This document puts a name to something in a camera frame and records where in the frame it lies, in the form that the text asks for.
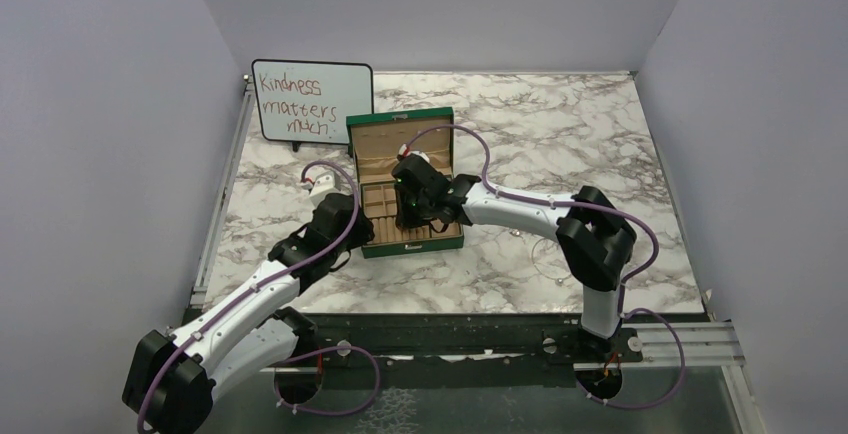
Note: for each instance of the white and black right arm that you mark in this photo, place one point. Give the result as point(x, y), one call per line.
point(596, 244)

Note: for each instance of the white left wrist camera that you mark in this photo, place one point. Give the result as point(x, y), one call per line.
point(321, 186)

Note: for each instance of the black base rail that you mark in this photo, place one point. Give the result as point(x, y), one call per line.
point(454, 351)

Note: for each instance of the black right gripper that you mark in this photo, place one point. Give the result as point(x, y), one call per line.
point(403, 219)

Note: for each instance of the whiteboard with red writing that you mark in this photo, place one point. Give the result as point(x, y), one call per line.
point(308, 102)

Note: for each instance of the green jewelry box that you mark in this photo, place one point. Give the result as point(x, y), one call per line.
point(374, 141)

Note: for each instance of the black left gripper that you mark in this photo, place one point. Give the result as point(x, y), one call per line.
point(363, 230)

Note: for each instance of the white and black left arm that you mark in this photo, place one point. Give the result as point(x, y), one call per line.
point(175, 378)

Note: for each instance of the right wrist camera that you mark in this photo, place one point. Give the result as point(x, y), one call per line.
point(406, 151)

